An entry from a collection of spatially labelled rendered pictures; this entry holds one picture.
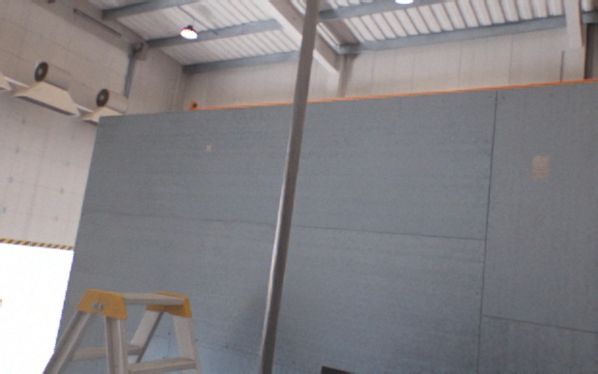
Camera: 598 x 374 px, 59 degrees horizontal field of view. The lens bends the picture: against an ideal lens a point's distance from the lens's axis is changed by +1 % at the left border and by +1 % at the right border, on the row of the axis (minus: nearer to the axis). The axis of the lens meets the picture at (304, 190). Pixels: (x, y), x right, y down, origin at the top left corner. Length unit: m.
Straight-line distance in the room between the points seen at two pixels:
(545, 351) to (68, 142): 11.83
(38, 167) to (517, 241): 11.35
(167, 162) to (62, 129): 10.14
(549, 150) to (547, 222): 0.25
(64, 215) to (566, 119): 11.74
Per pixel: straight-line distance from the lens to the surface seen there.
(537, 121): 1.97
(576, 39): 10.90
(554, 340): 1.87
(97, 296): 1.89
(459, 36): 11.72
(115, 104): 12.70
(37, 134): 12.49
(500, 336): 1.89
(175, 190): 2.66
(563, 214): 1.89
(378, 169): 2.07
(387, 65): 12.24
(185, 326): 2.04
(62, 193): 12.78
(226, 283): 2.37
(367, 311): 2.02
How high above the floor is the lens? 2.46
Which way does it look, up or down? 9 degrees up
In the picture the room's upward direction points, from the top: 7 degrees clockwise
